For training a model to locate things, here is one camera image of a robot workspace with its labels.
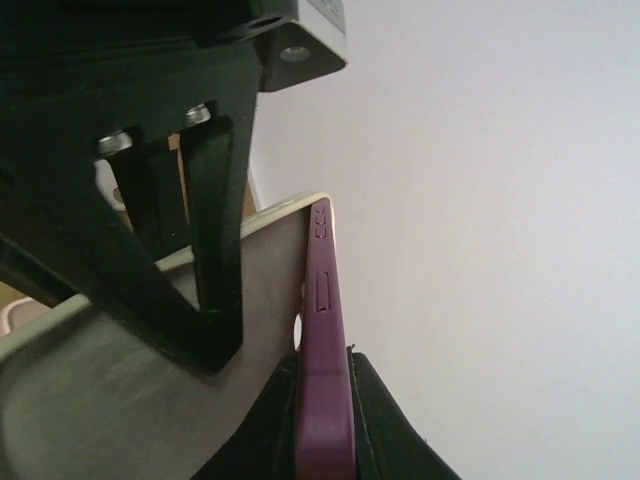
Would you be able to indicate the cream cased phone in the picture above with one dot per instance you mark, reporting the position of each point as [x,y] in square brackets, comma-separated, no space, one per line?
[83,398]

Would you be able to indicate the purple phone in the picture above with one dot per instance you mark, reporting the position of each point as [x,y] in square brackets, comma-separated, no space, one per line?
[324,439]

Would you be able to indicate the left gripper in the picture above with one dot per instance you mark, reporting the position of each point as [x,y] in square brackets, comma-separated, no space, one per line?
[295,41]

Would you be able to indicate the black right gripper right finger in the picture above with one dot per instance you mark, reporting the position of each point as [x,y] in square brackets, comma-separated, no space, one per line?
[387,445]

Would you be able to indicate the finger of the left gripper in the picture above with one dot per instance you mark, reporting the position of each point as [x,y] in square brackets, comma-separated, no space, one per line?
[122,179]

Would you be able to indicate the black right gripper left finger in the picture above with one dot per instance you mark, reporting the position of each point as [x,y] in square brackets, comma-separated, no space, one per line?
[262,448]

